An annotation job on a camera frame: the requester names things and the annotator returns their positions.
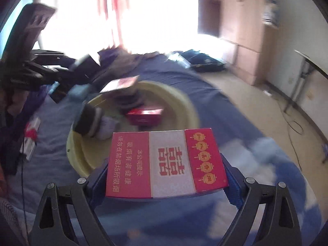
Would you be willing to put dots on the red white carton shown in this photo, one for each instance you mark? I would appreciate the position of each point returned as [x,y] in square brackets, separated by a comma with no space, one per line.
[164,164]
[120,84]

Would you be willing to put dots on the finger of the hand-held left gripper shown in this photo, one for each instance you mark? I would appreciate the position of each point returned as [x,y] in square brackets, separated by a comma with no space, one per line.
[51,75]
[53,56]

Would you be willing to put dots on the red curtain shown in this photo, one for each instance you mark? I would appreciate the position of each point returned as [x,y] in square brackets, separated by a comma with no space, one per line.
[115,7]

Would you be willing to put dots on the purple cloth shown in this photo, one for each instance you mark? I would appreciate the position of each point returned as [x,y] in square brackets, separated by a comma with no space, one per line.
[38,102]

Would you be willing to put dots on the small black foam disc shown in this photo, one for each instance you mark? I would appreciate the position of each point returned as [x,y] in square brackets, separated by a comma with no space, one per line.
[85,119]

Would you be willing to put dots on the white power strip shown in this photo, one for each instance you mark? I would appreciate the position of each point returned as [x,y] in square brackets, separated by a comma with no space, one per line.
[267,92]

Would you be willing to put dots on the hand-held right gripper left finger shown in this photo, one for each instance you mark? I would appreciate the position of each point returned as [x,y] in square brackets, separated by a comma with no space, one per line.
[98,184]

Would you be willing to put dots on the white red flat packet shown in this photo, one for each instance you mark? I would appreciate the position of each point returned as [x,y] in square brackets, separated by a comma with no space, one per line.
[30,138]

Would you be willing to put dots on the white hanging bag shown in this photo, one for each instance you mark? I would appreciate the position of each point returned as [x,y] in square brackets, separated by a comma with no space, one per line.
[271,12]

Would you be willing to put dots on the folding table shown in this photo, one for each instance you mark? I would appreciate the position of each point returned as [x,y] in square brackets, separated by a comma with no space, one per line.
[312,66]

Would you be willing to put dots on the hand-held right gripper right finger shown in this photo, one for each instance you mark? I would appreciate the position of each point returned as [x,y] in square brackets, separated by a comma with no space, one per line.
[233,189]

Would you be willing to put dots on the dark navy bed sheet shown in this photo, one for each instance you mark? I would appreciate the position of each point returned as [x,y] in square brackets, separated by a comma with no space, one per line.
[166,82]

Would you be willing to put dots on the dark open suitcase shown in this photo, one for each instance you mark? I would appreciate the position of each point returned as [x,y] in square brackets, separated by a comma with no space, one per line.
[205,60]

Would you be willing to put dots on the black red glossy carton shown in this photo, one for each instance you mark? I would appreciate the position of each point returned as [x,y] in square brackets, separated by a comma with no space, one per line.
[85,68]

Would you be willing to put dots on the wooden wardrobe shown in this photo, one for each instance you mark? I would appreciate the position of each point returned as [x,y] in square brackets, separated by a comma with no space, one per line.
[240,18]

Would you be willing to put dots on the cream plastic basin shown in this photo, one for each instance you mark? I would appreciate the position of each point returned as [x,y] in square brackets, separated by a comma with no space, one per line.
[179,102]

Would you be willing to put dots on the large black foam disc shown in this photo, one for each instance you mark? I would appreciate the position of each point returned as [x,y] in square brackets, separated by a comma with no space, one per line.
[128,98]

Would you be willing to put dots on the small red box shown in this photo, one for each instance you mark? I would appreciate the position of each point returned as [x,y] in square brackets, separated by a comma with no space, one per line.
[144,115]

